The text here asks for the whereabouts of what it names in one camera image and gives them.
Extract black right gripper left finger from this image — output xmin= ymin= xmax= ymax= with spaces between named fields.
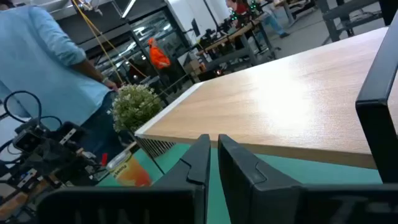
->
xmin=152 ymin=134 xmax=211 ymax=224

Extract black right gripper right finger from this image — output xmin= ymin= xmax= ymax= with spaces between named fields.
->
xmin=218 ymin=134 xmax=304 ymax=224

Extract tall can orange label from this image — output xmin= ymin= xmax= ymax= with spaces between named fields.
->
xmin=106 ymin=150 xmax=153 ymax=187

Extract wooden shelf black metal legs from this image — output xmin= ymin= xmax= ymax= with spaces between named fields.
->
xmin=134 ymin=9 xmax=398 ymax=184

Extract green table mat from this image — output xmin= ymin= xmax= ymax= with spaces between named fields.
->
xmin=96 ymin=142 xmax=384 ymax=224

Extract artificial plant grey ribbed pot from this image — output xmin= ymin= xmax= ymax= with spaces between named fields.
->
xmin=111 ymin=83 xmax=175 ymax=160

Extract wooden workbench grey legs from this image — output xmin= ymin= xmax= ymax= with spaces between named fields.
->
xmin=195 ymin=17 xmax=278 ymax=74

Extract black glass-front cabinet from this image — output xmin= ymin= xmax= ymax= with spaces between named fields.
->
xmin=55 ymin=0 xmax=200 ymax=94

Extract dark grey metal bench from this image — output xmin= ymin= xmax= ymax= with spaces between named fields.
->
xmin=317 ymin=0 xmax=398 ymax=43

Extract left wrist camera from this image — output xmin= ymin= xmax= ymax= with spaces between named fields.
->
xmin=12 ymin=124 xmax=44 ymax=154

